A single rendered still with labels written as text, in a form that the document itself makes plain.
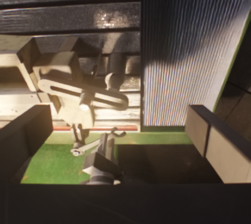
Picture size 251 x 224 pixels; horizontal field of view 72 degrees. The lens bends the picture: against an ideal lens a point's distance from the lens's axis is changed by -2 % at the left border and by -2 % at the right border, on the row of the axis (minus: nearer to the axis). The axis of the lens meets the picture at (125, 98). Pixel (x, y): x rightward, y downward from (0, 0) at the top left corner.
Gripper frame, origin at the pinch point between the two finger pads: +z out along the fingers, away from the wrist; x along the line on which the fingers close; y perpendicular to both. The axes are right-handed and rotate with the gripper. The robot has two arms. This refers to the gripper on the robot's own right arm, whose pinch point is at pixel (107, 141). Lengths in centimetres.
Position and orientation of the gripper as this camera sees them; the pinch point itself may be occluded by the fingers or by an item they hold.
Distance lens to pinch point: 66.9
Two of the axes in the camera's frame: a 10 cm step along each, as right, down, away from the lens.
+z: 0.4, -6.7, 7.4
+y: 7.9, -4.4, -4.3
